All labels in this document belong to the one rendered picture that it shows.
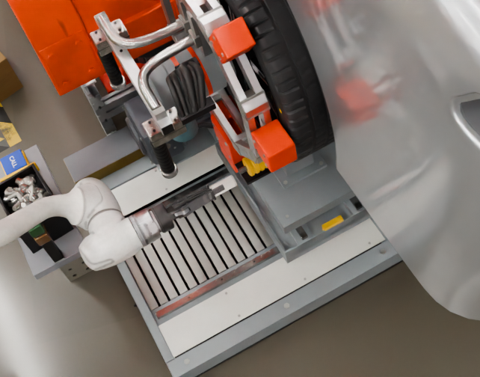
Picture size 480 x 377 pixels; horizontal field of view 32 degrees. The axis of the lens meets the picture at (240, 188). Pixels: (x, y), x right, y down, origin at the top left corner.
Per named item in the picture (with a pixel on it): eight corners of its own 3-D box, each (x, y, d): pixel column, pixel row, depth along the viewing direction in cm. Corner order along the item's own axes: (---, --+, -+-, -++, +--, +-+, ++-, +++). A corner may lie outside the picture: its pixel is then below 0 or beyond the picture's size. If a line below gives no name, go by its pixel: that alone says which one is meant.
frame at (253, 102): (286, 185, 231) (260, 57, 185) (265, 196, 230) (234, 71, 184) (199, 56, 259) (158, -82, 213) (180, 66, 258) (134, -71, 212)
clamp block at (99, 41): (132, 42, 223) (126, 28, 218) (101, 57, 222) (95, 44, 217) (124, 30, 226) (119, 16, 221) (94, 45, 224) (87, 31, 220)
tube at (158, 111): (229, 84, 201) (222, 55, 192) (157, 122, 199) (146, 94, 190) (197, 37, 210) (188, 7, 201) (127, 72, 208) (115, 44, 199)
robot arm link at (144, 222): (146, 250, 221) (167, 239, 222) (130, 220, 219) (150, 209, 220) (142, 242, 230) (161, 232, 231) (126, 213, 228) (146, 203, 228)
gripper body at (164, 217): (160, 230, 230) (190, 214, 231) (164, 237, 222) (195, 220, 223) (147, 206, 228) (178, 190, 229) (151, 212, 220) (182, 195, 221)
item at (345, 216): (383, 212, 278) (383, 197, 270) (288, 265, 274) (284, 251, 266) (306, 108, 304) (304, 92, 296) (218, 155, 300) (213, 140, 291)
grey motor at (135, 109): (268, 138, 300) (254, 76, 271) (162, 194, 295) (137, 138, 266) (244, 103, 310) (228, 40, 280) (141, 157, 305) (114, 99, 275)
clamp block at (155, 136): (188, 132, 205) (183, 119, 201) (155, 149, 204) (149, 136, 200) (179, 117, 208) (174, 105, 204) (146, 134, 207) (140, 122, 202)
